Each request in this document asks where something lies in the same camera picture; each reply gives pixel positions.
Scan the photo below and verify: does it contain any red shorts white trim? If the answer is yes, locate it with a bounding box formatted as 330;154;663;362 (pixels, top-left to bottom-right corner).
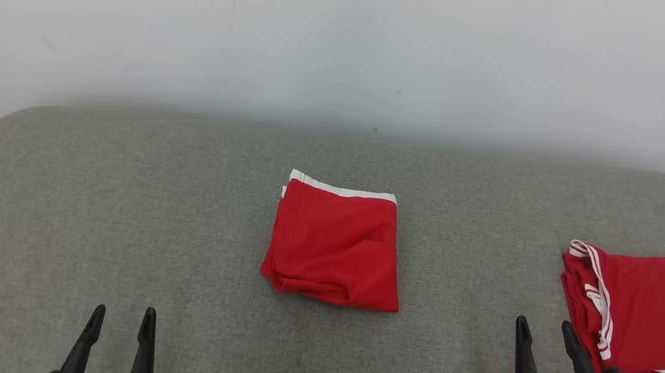
257;167;414;314

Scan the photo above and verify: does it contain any red basketball jersey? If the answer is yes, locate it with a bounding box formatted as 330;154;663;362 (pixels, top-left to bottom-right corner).
549;238;665;373

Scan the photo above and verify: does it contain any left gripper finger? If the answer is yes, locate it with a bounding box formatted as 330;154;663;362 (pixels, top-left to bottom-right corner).
127;305;162;373
47;298;107;373

